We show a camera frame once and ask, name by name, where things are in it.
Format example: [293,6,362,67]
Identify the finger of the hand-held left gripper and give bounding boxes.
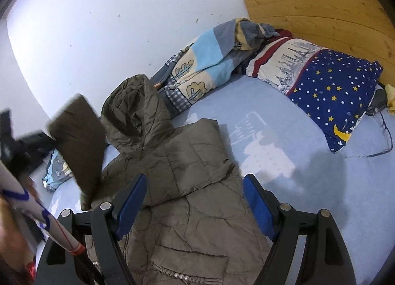
[18,148,52,178]
[18,130,58,153]

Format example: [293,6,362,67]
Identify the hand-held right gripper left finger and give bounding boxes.
[37,173,148,285]

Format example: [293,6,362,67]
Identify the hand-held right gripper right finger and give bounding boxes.
[242,174,356,285]

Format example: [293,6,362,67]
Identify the olive padded hooded jacket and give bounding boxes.
[48,74,274,285]

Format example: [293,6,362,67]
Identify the person's left forearm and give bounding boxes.
[0,177,36,273]

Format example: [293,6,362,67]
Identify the light blue printed bed sheet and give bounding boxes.
[37,72,395,285]

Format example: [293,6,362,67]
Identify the star print pillow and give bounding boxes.
[244,37,384,153]

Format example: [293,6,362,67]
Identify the black pouch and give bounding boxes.
[366,88,388,116]

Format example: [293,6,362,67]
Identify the patchwork fleece blanket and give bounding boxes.
[42,18,286,192]

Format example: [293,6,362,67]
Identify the yellow orange cloth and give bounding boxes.
[385,84,395,113]

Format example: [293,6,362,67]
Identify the dark red cloth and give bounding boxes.
[272,28,294,39]

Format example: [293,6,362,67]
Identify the wooden headboard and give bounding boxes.
[243,0,395,88]

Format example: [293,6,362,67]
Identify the thin frame eyeglasses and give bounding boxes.
[345,109,395,159]

